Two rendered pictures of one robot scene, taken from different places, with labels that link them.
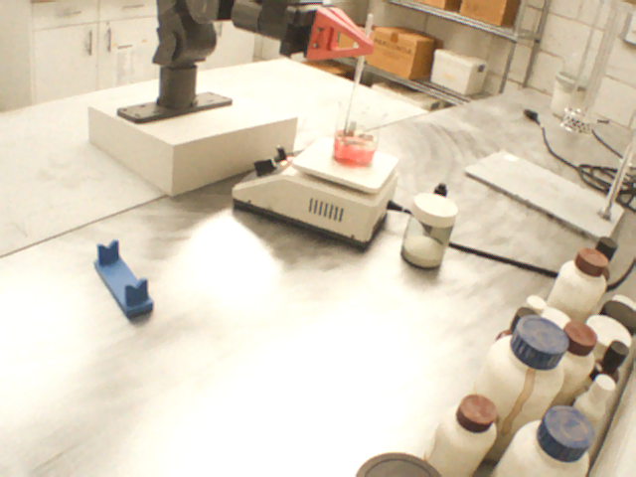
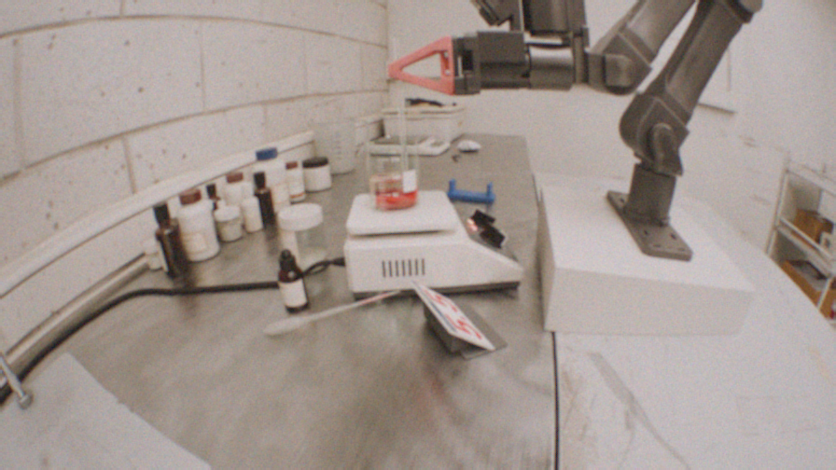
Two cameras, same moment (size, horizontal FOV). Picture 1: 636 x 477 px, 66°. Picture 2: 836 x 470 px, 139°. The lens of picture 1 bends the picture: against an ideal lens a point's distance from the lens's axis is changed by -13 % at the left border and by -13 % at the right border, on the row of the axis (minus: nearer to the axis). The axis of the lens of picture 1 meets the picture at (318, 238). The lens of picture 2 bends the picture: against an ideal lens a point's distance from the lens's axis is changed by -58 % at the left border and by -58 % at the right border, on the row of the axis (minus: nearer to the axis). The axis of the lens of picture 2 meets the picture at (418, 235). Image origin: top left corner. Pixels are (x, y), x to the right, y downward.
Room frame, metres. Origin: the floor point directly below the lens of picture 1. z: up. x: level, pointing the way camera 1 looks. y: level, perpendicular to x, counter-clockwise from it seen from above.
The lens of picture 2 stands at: (1.08, -0.14, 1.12)
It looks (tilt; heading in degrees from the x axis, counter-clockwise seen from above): 23 degrees down; 161
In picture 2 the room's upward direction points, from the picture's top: 2 degrees counter-clockwise
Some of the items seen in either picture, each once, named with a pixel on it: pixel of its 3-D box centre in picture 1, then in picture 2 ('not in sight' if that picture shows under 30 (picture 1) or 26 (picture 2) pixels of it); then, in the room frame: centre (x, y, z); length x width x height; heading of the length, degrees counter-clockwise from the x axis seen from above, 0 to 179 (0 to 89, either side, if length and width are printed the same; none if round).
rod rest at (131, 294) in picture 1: (121, 273); (470, 189); (0.45, 0.20, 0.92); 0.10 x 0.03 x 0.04; 45
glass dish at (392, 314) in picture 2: not in sight; (385, 311); (0.78, -0.07, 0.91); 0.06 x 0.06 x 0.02
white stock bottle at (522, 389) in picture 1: (514, 388); (270, 179); (0.33, -0.19, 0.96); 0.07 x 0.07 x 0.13
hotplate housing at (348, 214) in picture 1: (324, 185); (424, 241); (0.70, 0.00, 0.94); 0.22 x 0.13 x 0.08; 74
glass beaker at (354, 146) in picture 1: (358, 136); (391, 173); (0.68, -0.03, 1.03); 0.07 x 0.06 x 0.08; 62
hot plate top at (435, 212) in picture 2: (347, 162); (400, 209); (0.69, -0.02, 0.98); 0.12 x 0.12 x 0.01; 74
